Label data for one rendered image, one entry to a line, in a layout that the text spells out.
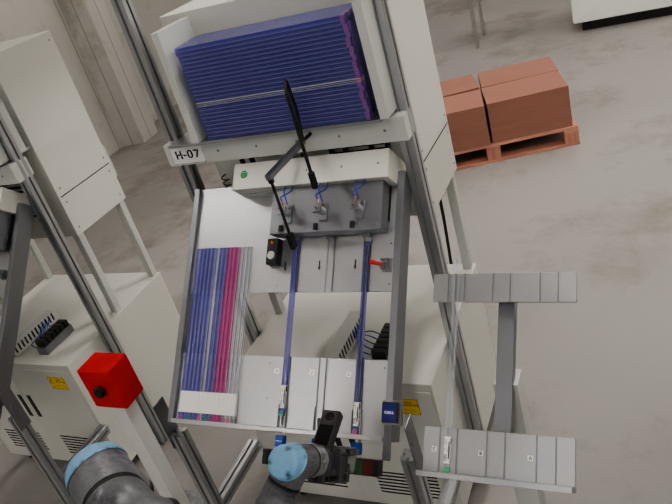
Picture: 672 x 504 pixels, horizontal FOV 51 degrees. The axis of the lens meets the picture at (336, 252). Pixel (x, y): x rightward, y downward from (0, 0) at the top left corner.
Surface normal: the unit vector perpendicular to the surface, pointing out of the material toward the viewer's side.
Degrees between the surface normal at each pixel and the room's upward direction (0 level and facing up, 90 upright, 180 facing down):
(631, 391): 0
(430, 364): 0
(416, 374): 0
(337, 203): 45
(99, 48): 90
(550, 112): 90
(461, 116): 90
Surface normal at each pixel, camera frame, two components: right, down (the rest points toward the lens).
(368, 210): -0.43, -0.22
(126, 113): -0.27, 0.53
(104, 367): -0.26, -0.84
